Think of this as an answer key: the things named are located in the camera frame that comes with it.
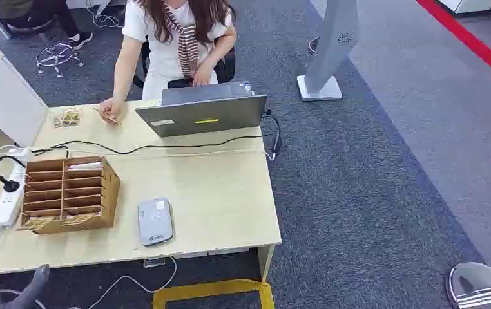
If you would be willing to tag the wooden card sorting box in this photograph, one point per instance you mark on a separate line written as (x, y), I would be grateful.
(100, 200)

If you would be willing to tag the grey laptop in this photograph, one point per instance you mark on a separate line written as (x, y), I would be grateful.
(203, 117)

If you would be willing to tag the person in dark clothes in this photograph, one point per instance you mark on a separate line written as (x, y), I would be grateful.
(36, 15)

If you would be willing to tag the white cabinet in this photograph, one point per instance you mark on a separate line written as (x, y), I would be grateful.
(10, 102)

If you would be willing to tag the stack of printed cards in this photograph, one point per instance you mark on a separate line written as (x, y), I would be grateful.
(66, 118)

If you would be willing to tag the white furniture with black base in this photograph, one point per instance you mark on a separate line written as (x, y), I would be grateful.
(471, 5)

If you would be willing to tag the white card in box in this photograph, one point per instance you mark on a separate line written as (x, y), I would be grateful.
(85, 165)

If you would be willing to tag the seated person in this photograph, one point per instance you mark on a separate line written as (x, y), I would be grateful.
(164, 55)

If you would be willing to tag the silver chair star base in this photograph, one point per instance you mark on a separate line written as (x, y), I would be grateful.
(57, 55)

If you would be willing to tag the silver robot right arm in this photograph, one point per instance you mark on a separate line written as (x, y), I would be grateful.
(476, 281)

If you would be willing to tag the white power strip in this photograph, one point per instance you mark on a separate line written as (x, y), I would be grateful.
(7, 204)

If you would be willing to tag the grey card reader device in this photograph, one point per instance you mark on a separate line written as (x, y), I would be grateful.
(155, 221)

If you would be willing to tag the grey kiosk stand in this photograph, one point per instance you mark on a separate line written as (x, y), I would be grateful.
(333, 42)

